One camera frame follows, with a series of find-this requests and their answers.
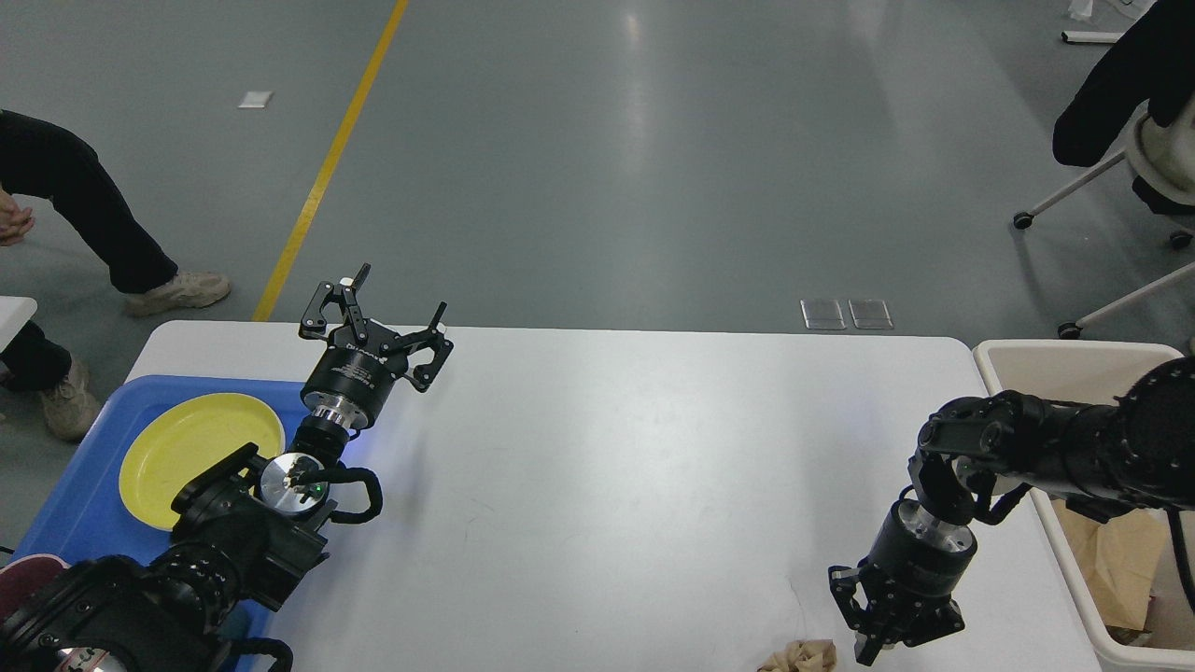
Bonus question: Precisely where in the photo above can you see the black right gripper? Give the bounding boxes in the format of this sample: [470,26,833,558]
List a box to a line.
[827,497,978,666]

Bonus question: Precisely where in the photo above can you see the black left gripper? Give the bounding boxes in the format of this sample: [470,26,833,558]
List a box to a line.
[299,263,454,430]

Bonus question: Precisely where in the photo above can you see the brown paper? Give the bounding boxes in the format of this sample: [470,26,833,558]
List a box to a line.
[756,639,839,672]

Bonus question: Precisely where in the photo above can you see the yellow plate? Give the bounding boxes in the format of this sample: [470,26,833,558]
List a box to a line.
[117,392,284,531]

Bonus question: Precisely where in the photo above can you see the brown paper bag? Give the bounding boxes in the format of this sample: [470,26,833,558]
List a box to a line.
[1050,500,1170,631]

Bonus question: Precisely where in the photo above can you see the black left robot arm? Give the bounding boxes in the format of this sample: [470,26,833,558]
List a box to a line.
[4,264,454,671]

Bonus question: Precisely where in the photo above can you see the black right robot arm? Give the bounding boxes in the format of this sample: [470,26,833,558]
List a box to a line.
[827,358,1194,666]

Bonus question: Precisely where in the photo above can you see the cream plastic bin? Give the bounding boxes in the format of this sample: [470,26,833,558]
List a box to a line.
[974,340,1191,671]

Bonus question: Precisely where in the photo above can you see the blue plastic tray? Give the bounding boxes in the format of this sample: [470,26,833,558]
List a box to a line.
[4,375,324,671]

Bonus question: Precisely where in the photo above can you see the silver floor socket plates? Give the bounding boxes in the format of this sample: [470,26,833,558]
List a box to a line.
[799,299,895,331]

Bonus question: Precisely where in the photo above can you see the white side table corner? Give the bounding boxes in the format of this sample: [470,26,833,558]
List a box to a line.
[0,295,37,350]

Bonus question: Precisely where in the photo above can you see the person in black trousers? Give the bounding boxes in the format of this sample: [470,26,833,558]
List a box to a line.
[1,110,232,442]

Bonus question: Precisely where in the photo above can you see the pink mug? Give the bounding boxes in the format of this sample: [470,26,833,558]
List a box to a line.
[1,552,71,622]

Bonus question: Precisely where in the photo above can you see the white office chair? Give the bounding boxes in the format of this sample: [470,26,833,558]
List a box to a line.
[1011,100,1194,340]

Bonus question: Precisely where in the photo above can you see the white table leg frame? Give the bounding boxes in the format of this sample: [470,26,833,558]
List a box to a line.
[1060,30,1124,45]

